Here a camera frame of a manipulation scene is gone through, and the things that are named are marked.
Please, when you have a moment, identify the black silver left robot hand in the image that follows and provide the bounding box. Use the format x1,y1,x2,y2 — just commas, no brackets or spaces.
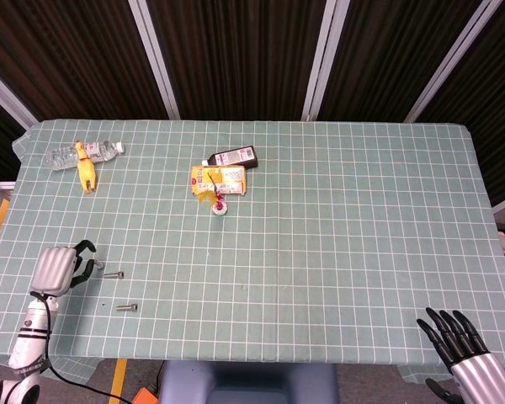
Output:
30,239,98,298

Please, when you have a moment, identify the yellow rubber chicken toy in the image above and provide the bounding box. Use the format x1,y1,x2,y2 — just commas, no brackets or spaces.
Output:
74,141,98,194

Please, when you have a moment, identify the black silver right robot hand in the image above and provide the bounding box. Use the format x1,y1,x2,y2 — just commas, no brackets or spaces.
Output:
416,307,505,404

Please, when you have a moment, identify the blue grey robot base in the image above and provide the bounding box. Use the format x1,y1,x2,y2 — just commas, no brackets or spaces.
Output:
157,360,340,404

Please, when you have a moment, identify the dark ribbed partition panel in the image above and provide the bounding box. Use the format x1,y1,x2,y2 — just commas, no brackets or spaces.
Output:
146,0,330,122
419,0,505,207
0,0,172,124
318,0,492,123

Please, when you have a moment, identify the torn yellow wrapper piece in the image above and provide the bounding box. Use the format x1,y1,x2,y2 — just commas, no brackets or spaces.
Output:
196,189,220,207

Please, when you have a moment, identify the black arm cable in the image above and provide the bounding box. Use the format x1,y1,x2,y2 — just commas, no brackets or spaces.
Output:
33,292,134,404

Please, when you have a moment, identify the dark bottle with white label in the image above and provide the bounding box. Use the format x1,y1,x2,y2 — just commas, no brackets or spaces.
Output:
201,146,260,171

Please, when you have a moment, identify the white partition frame post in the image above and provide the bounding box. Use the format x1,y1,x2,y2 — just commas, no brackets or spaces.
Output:
0,61,40,130
128,0,182,121
301,0,342,122
403,0,505,124

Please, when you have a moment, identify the yellow cardboard box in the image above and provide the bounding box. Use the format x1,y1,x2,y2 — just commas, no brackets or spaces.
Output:
190,164,248,197

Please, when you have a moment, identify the thin dark floor cable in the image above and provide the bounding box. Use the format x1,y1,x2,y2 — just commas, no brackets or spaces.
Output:
149,360,163,391

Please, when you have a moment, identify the orange box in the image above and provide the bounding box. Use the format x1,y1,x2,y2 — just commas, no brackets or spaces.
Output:
130,386,161,404

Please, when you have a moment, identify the clear plastic water bottle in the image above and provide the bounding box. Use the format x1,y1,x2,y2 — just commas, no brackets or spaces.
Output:
45,140,126,172

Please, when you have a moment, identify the green checkered tablecloth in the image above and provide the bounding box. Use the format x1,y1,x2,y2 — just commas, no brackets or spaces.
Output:
0,119,505,385

